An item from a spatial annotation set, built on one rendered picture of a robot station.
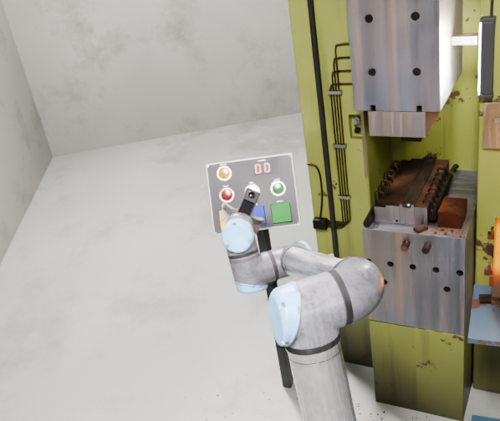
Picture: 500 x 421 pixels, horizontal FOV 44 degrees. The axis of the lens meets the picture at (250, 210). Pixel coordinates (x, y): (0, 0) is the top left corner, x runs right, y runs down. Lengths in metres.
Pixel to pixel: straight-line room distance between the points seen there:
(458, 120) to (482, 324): 0.90
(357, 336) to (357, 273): 1.77
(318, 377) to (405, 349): 1.46
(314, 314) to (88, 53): 5.14
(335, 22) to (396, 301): 1.10
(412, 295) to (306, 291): 1.33
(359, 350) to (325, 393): 1.79
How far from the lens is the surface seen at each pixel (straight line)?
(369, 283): 1.27
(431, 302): 2.52
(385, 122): 2.25
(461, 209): 2.38
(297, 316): 1.21
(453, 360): 2.69
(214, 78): 6.14
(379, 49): 2.17
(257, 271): 1.78
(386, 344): 2.72
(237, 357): 3.28
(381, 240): 2.41
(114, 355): 3.53
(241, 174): 2.40
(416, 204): 2.39
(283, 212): 2.37
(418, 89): 2.18
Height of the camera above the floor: 2.15
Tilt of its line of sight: 28 degrees down
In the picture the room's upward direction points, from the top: 10 degrees counter-clockwise
